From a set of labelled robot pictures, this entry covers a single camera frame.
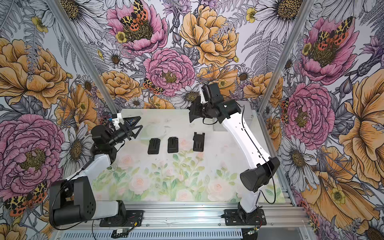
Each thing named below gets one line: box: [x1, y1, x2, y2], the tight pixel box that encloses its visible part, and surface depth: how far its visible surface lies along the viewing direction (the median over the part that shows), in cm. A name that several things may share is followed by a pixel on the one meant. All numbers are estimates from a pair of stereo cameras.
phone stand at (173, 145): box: [167, 136, 179, 154], surface depth 101 cm
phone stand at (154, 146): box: [147, 138, 161, 155], surface depth 102 cm
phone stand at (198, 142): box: [193, 132, 205, 152], surface depth 99 cm
